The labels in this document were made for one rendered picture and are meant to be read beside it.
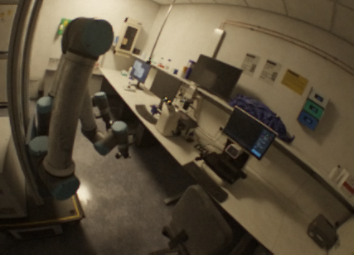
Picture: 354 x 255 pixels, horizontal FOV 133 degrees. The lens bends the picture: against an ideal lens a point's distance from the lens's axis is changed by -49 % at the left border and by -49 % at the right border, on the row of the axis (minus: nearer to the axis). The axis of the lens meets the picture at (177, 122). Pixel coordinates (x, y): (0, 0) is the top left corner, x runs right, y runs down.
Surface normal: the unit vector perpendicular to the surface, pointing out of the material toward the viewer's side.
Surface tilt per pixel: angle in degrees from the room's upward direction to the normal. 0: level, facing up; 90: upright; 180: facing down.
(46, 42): 90
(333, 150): 90
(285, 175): 90
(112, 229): 0
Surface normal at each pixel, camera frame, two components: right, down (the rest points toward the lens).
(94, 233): 0.36, -0.85
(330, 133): -0.71, 0.01
